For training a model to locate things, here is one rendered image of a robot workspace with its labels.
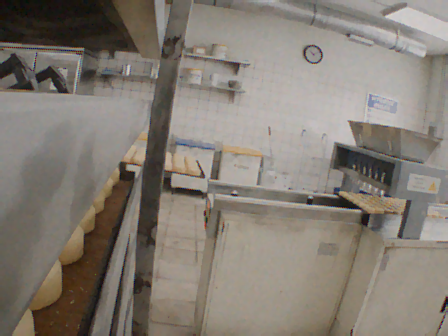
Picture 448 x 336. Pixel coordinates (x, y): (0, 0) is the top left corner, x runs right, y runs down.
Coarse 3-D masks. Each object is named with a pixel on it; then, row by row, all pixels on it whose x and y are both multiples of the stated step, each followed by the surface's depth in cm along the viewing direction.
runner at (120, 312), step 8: (136, 224) 51; (136, 232) 48; (128, 248) 49; (128, 256) 46; (128, 264) 38; (128, 272) 36; (128, 280) 35; (120, 288) 37; (128, 288) 36; (120, 296) 35; (128, 296) 36; (120, 304) 34; (120, 312) 28; (120, 320) 27; (112, 328) 29; (120, 328) 26
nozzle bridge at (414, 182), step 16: (336, 144) 201; (336, 160) 202; (352, 160) 196; (384, 160) 148; (400, 160) 136; (352, 176) 183; (368, 176) 174; (400, 176) 136; (416, 176) 137; (432, 176) 138; (352, 192) 208; (400, 192) 137; (416, 192) 138; (432, 192) 140; (416, 208) 140; (400, 224) 144; (416, 224) 141
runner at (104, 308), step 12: (132, 192) 34; (132, 204) 32; (132, 216) 33; (120, 228) 31; (120, 240) 22; (120, 252) 22; (108, 264) 24; (120, 264) 22; (108, 276) 17; (108, 288) 16; (108, 300) 16; (96, 312) 18; (108, 312) 16; (96, 324) 13; (108, 324) 16
